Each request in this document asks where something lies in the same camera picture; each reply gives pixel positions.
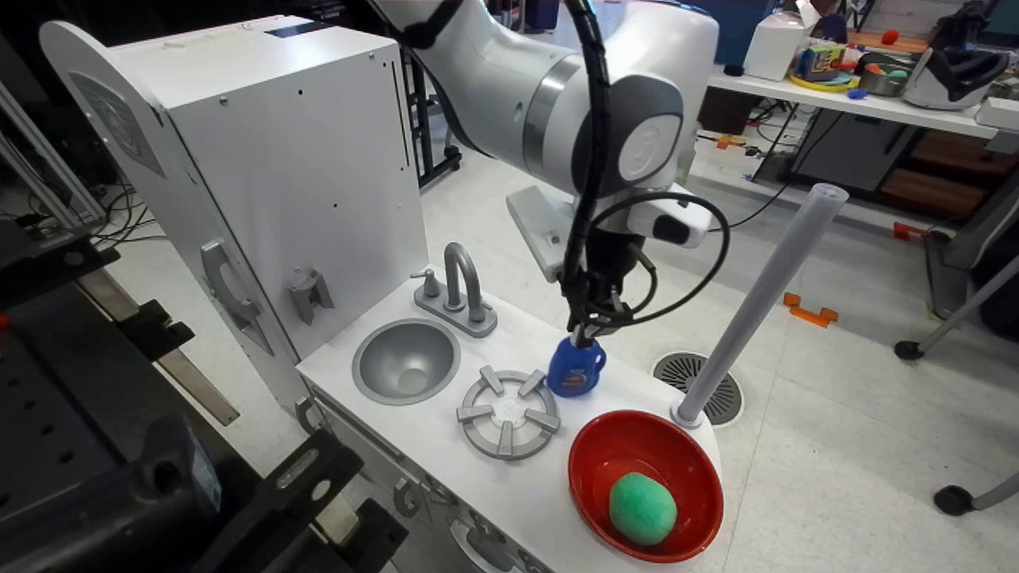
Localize grey stove burner grate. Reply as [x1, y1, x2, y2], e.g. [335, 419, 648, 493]
[456, 367, 559, 463]

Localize green ball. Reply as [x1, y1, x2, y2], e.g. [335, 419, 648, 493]
[608, 473, 678, 549]

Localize grey toy faucet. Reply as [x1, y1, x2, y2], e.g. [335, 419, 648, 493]
[415, 242, 495, 339]

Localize white box on desk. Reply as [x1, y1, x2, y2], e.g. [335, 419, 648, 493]
[744, 14, 809, 79]

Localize black camera rig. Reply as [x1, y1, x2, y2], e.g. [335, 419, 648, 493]
[0, 84, 412, 573]

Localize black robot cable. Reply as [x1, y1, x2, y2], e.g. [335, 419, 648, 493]
[556, 0, 734, 332]

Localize grey round sink basin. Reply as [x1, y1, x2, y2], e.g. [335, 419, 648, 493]
[352, 318, 458, 409]

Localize red bowl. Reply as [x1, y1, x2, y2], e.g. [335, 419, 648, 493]
[562, 411, 726, 565]

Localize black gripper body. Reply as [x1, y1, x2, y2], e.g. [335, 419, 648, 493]
[559, 229, 643, 318]

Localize round floor drain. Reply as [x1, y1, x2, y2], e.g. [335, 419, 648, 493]
[654, 355, 744, 428]

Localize grey pole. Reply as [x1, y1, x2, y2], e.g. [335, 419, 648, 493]
[672, 183, 849, 430]

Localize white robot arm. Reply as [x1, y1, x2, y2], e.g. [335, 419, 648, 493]
[370, 0, 718, 349]

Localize colourful toy pile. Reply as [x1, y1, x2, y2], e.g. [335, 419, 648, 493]
[786, 43, 860, 93]

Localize white toy kitchen counter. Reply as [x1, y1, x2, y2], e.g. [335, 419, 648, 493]
[299, 286, 718, 573]

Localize white desk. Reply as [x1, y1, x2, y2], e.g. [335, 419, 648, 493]
[711, 75, 1019, 318]

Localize white toy kitchen cabinet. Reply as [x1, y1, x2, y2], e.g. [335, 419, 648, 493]
[38, 16, 428, 409]

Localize blue bottle with white cap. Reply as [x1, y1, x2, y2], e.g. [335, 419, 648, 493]
[549, 339, 605, 399]

